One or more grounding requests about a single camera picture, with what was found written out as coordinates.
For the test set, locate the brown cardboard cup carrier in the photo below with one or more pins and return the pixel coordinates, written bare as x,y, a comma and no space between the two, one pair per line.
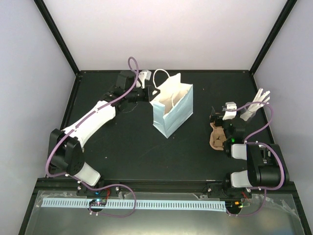
217,137

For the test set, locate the light blue paper bag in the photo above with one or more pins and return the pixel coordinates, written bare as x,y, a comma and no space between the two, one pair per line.
173,105

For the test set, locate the left black frame post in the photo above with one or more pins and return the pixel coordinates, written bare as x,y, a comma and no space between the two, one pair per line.
56,34

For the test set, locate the right black frame post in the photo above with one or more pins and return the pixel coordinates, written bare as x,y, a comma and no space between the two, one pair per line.
285,12

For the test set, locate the right circuit board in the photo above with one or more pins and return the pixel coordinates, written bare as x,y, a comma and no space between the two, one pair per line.
237,204

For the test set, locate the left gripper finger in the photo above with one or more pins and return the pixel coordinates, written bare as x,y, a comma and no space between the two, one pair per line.
151,98
153,91

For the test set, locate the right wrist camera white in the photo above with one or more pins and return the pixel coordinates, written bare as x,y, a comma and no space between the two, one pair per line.
231,112

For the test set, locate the left circuit board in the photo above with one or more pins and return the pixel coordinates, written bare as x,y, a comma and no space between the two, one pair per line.
98,202

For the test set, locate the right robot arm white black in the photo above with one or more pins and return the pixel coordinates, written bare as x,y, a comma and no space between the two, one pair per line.
266,167

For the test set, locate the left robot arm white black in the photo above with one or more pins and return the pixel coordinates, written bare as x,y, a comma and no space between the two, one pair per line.
66,147

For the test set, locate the black frame post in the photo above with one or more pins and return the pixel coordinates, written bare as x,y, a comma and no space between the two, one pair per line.
56,34
285,12

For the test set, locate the clear glass straw holder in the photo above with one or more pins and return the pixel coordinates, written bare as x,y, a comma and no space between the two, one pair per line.
249,111

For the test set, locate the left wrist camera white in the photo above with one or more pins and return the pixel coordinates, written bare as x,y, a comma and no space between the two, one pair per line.
144,76

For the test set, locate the black aluminium frame rail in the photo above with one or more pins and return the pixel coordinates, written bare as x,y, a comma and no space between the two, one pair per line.
212,189

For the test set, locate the light blue slotted cable duct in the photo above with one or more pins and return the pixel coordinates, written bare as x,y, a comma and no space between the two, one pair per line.
185,205

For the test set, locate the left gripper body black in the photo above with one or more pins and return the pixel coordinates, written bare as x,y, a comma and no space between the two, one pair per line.
145,97

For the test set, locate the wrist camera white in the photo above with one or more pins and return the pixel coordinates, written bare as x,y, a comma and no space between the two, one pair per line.
144,76
231,112

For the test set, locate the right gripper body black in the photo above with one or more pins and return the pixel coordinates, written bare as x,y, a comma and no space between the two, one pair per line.
218,117

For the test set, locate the circuit board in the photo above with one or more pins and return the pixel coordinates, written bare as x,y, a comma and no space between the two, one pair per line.
237,204
98,202

